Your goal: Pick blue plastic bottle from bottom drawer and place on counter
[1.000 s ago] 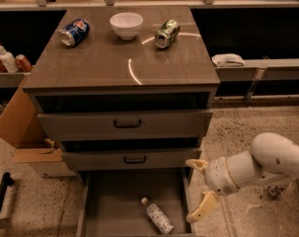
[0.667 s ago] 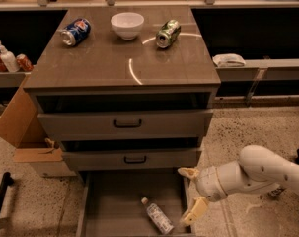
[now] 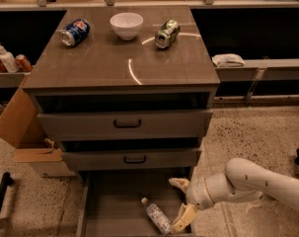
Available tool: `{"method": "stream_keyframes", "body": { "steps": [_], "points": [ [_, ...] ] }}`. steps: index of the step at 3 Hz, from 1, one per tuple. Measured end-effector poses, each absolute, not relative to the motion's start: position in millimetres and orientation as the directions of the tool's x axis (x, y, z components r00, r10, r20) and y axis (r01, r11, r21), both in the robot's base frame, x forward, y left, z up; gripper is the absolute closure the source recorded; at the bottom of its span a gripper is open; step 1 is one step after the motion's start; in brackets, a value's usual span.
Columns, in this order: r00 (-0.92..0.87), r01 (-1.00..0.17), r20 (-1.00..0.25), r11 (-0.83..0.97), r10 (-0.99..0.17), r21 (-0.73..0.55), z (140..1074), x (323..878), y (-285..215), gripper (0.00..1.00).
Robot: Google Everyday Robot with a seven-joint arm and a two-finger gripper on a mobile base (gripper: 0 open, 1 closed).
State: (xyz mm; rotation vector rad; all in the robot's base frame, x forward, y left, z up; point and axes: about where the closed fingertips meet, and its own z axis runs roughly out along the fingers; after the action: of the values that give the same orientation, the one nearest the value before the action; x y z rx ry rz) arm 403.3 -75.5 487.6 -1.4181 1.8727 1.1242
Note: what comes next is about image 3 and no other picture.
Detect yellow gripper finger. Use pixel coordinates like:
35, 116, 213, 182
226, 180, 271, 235
171, 203, 197, 233
169, 178, 189, 194

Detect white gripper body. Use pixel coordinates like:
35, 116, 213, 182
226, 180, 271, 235
186, 173, 232, 210

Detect clear plastic water bottle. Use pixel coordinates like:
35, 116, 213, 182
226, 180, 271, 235
141, 197, 172, 235

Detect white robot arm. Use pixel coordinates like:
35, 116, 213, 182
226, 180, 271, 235
169, 158, 299, 234

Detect grey middle drawer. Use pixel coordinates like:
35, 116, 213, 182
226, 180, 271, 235
62, 148, 201, 171

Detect grey top drawer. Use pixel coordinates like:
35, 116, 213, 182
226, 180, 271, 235
37, 110, 212, 141

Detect grey open bottom drawer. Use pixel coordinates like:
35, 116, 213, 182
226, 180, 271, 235
76, 168, 195, 237

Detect grey drawer cabinet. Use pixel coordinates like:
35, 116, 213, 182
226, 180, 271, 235
23, 5, 221, 180

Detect white pump bottle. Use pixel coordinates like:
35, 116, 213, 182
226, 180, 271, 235
0, 42, 19, 73

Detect folded white cloth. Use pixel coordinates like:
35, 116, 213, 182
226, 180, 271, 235
212, 53, 245, 67

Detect grey right shelf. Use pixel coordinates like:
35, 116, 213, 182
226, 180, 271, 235
215, 59, 299, 82

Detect grey shelf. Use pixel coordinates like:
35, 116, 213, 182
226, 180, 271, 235
0, 72, 29, 88
215, 59, 299, 82

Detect green soda can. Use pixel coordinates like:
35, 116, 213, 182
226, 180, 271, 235
155, 20, 181, 48

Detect white ceramic bowl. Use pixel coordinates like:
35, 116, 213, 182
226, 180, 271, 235
110, 13, 143, 40

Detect cardboard box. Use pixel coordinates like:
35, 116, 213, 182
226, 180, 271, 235
0, 74, 76, 178

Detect blue pepsi can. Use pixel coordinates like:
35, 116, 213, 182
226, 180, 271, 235
59, 19, 90, 46

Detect red soda can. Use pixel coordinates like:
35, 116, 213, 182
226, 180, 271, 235
16, 54, 33, 72

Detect grey left shelf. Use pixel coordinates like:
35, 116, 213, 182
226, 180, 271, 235
0, 72, 29, 88

